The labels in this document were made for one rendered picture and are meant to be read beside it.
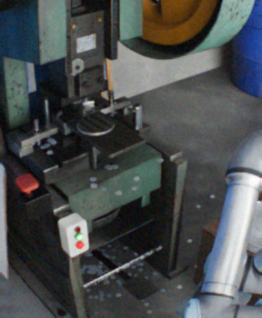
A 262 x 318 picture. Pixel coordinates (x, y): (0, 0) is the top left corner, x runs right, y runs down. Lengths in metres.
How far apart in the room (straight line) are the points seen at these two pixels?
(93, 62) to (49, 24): 0.27
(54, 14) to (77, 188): 0.58
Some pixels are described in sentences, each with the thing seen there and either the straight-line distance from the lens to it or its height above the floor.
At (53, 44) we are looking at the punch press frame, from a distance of 1.45.
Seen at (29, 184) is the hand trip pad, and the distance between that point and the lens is 1.45.
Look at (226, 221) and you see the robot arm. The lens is 0.99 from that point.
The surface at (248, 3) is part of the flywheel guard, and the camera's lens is 1.60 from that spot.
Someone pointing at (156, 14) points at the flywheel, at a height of 1.08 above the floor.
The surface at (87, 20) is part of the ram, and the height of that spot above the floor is 1.15.
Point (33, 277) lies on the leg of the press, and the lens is 2.15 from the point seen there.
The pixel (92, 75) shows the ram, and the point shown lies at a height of 0.96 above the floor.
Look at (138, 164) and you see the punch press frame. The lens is 1.71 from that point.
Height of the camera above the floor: 1.62
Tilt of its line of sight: 32 degrees down
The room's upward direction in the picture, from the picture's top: straight up
